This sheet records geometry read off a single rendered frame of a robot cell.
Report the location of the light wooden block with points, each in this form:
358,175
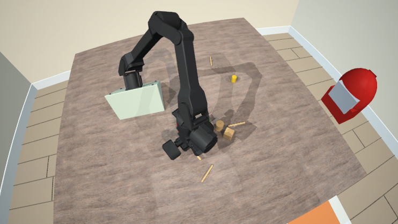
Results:
228,133

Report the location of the light wooden cylinder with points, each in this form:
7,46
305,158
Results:
219,125

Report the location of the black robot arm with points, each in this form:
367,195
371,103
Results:
191,97

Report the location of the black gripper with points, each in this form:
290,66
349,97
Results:
171,148

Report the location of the yellow cylinder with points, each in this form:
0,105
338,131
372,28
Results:
233,78

